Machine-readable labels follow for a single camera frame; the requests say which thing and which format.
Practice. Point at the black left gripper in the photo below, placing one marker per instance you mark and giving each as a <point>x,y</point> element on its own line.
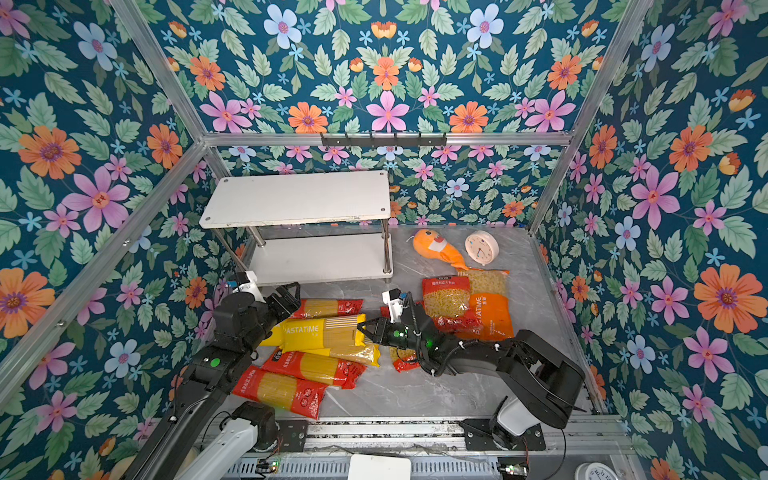
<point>291,301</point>

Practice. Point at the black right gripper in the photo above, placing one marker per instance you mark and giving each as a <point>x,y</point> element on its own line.
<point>382,332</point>

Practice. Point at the yellow spaghetti pack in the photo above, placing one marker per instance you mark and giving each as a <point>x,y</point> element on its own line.
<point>368,354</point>
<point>316,334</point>

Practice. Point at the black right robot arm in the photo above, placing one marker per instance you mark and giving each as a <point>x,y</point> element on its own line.
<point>544,383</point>

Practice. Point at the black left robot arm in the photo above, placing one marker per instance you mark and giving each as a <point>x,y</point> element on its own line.
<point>242,324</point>

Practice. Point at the white two-tier shelf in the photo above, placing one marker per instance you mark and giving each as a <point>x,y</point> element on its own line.
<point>258,202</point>

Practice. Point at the red spaghetti pack rear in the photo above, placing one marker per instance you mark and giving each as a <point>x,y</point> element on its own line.
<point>327,308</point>

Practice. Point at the red spaghetti pack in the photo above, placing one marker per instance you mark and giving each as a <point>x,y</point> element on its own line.
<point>327,308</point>
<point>299,396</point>
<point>317,368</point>

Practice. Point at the red macaroni bag large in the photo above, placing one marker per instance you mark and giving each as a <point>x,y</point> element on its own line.
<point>403,357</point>

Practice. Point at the red spaghetti pack middle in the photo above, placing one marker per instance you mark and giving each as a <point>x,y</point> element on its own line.
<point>317,368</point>

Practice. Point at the red macaroni bag small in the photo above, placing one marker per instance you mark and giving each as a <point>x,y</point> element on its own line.
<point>446,300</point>

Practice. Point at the red spaghetti pack front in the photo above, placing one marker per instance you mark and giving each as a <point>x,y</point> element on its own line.
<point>299,396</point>

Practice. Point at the orange fish plush toy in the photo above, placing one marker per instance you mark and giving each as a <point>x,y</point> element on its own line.
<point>431,245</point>

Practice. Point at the orange macaroni bag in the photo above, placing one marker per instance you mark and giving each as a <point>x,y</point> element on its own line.
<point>489,304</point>

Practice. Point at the pink round alarm clock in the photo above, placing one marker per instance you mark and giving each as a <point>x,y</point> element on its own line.
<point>482,247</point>

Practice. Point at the white box at bottom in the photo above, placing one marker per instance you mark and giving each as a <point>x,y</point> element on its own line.
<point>375,467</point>

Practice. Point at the beige cushion bottom left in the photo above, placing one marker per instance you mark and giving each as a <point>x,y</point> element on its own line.
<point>121,467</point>

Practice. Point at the white round device bottom right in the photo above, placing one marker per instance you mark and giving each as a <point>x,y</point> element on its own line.
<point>595,471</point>

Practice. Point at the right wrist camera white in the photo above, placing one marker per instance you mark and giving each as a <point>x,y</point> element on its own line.
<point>394,302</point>

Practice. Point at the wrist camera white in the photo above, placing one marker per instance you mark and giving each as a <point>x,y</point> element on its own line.
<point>394,302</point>
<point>246,282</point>

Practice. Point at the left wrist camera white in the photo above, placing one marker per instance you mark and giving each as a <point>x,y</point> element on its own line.
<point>246,282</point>

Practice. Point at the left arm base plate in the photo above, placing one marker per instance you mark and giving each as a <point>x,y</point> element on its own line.
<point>291,437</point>

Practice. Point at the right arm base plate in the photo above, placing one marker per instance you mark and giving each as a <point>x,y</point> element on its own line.
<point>480,435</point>

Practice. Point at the black hook rail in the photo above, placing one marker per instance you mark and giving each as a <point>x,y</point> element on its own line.
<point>371,140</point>

